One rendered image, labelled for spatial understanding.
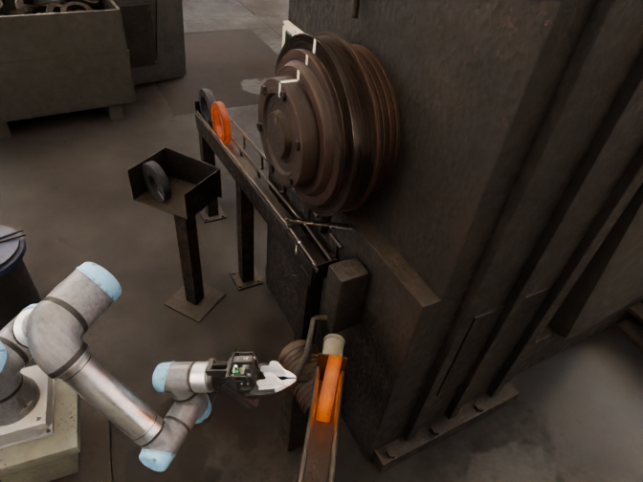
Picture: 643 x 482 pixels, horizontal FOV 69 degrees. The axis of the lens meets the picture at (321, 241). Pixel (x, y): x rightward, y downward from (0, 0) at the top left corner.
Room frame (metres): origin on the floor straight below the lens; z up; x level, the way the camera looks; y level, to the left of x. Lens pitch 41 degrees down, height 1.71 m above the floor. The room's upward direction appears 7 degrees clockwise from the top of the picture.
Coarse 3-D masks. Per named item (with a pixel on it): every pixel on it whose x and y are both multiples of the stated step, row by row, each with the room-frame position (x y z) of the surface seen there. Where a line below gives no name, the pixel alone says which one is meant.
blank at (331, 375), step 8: (328, 360) 0.64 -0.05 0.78; (336, 360) 0.64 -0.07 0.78; (328, 368) 0.61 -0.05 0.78; (336, 368) 0.62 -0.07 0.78; (328, 376) 0.59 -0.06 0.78; (336, 376) 0.60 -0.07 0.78; (328, 384) 0.58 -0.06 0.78; (336, 384) 0.58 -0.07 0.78; (328, 392) 0.56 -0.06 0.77; (320, 400) 0.55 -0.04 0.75; (328, 400) 0.55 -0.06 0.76; (320, 408) 0.54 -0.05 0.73; (328, 408) 0.54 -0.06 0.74; (320, 416) 0.53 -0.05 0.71; (328, 416) 0.53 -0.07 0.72
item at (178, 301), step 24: (168, 168) 1.56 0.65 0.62; (192, 168) 1.51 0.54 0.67; (216, 168) 1.47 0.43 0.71; (144, 192) 1.43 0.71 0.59; (192, 192) 1.31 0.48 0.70; (216, 192) 1.44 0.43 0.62; (192, 216) 1.30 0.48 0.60; (192, 240) 1.40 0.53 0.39; (192, 264) 1.38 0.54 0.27; (192, 288) 1.37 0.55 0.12; (192, 312) 1.33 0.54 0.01
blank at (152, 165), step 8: (144, 168) 1.41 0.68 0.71; (152, 168) 1.37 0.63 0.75; (160, 168) 1.38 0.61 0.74; (144, 176) 1.42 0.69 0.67; (152, 176) 1.37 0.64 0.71; (160, 176) 1.35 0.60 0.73; (152, 184) 1.40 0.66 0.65; (160, 184) 1.34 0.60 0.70; (168, 184) 1.35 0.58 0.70; (152, 192) 1.39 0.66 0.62; (160, 192) 1.35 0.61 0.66; (168, 192) 1.34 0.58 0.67; (160, 200) 1.36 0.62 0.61
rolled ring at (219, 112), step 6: (216, 102) 1.90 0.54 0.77; (222, 102) 1.91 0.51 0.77; (216, 108) 1.88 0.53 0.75; (222, 108) 1.87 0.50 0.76; (216, 114) 1.94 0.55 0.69; (222, 114) 1.84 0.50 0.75; (216, 120) 1.94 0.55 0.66; (222, 120) 1.82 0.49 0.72; (228, 120) 1.83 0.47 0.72; (216, 126) 1.93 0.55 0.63; (222, 126) 1.83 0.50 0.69; (228, 126) 1.82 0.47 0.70; (216, 132) 1.90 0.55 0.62; (222, 132) 1.83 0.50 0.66; (228, 132) 1.82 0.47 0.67; (222, 138) 1.83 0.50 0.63; (228, 138) 1.82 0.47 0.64
